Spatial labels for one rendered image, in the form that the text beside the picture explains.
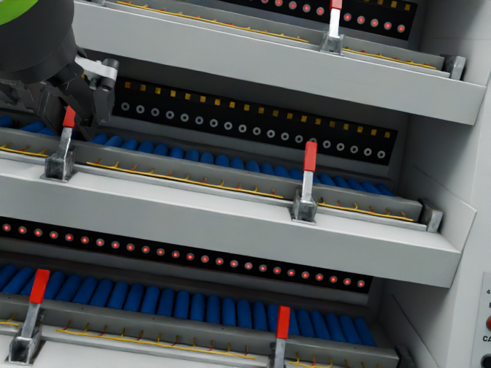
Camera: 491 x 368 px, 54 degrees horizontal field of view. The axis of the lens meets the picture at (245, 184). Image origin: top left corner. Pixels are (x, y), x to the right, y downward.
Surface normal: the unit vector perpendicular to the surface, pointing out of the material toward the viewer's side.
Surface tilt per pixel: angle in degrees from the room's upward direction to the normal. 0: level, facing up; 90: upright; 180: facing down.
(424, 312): 90
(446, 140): 90
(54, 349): 20
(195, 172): 110
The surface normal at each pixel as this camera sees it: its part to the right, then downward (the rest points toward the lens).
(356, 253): 0.04, 0.30
